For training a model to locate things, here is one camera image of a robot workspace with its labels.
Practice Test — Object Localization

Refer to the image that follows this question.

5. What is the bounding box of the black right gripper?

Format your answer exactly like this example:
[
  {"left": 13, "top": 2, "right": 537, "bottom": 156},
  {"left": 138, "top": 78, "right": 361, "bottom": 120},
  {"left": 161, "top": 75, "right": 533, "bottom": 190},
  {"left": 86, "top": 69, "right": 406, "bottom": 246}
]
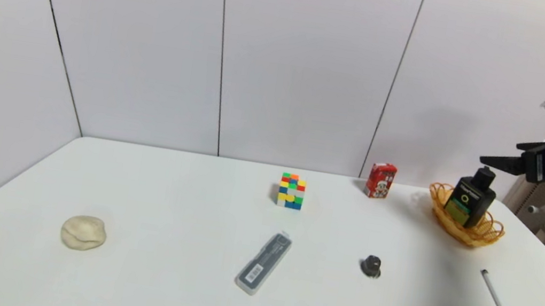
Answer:
[{"left": 477, "top": 128, "right": 545, "bottom": 185}]

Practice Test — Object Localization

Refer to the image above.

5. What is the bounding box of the black green pump bottle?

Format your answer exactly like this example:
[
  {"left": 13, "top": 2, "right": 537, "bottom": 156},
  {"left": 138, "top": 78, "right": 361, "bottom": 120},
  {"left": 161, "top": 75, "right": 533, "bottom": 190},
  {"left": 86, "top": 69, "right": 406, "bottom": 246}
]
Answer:
[{"left": 441, "top": 161, "right": 501, "bottom": 233}]

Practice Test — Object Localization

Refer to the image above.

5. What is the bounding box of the white perforated side panel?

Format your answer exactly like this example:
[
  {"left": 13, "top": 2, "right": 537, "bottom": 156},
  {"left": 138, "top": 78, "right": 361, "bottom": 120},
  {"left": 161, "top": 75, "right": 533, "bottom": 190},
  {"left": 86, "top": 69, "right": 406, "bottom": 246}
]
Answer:
[{"left": 505, "top": 175, "right": 545, "bottom": 221}]

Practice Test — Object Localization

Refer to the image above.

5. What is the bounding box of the red drink carton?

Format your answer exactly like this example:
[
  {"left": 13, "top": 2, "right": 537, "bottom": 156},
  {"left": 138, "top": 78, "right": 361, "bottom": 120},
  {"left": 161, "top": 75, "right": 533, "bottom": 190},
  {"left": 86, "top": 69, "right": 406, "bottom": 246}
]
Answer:
[{"left": 363, "top": 160, "right": 399, "bottom": 201}]

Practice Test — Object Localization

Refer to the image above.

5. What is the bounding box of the small dark metal knob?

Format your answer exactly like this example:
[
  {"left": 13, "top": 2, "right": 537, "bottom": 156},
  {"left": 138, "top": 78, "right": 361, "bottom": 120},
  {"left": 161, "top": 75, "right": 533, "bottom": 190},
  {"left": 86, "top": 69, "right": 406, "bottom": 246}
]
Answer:
[{"left": 359, "top": 254, "right": 384, "bottom": 280}]

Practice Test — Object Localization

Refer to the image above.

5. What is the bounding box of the multicoloured puzzle cube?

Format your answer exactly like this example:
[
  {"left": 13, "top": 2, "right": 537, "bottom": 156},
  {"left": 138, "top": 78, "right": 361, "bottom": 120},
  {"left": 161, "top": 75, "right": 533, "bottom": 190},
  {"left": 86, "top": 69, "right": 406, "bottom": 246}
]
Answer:
[{"left": 275, "top": 171, "right": 308, "bottom": 211}]

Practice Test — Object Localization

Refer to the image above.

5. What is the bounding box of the clear plastic tool case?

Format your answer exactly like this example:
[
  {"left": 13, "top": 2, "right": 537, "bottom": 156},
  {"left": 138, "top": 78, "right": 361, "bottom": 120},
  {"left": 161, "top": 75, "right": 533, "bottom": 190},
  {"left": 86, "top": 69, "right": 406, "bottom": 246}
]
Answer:
[{"left": 233, "top": 226, "right": 294, "bottom": 300}]

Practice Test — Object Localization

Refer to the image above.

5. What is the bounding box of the beige dough lump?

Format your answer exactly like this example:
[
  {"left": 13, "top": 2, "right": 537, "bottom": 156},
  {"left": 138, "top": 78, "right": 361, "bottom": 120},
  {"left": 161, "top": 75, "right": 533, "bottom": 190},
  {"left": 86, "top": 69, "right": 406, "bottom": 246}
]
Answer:
[{"left": 59, "top": 211, "right": 110, "bottom": 254}]

